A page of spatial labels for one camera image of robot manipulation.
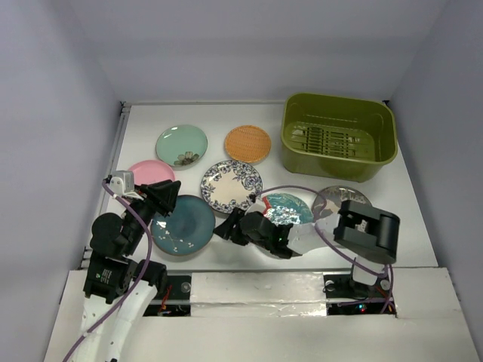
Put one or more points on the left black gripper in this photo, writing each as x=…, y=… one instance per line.
x=161, y=197

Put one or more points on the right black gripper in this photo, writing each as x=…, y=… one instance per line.
x=227, y=227

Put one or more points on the pink plate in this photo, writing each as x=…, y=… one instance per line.
x=151, y=171

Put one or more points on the dark teal blossom plate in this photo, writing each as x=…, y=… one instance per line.
x=187, y=230

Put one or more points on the blue floral rim plate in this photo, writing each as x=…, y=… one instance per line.
x=229, y=184

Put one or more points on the red and teal plate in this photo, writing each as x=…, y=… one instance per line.
x=286, y=208

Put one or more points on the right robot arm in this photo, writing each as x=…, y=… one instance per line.
x=365, y=236

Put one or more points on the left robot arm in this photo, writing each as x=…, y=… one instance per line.
x=117, y=289

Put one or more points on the green plastic bin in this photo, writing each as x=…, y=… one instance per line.
x=337, y=137

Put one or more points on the mint green flower plate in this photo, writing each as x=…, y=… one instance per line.
x=181, y=145

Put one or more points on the orange woven pattern plate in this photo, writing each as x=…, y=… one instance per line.
x=247, y=143

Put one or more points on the foil covered base panel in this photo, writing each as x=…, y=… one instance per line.
x=257, y=294

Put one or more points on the grey deer plate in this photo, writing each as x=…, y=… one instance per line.
x=331, y=198

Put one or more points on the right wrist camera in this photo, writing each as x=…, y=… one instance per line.
x=259, y=205

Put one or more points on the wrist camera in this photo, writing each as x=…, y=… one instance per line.
x=259, y=205
x=121, y=182

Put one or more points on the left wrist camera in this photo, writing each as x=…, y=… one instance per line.
x=121, y=182

